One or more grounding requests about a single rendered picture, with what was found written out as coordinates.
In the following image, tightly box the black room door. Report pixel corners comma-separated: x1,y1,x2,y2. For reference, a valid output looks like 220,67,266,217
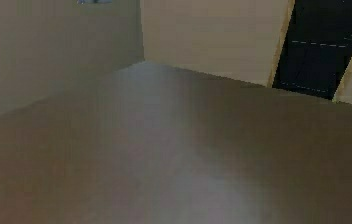
271,0,352,100

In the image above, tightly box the framed wall picture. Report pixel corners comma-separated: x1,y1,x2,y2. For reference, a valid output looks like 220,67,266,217
76,0,113,5

